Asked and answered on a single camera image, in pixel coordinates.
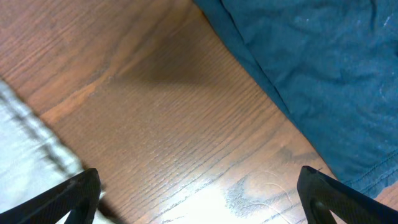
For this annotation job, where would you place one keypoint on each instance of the navy blue shorts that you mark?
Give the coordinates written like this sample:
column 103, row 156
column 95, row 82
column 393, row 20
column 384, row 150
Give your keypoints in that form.
column 331, row 68

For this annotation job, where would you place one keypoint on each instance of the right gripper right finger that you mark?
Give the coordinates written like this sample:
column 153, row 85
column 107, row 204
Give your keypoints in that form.
column 323, row 197

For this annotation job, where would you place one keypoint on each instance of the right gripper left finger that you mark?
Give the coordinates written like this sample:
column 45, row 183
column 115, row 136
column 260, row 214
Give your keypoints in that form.
column 76, row 199

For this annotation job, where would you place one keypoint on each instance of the light khaki shorts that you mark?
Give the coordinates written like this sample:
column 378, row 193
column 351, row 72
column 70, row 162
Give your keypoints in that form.
column 33, row 160

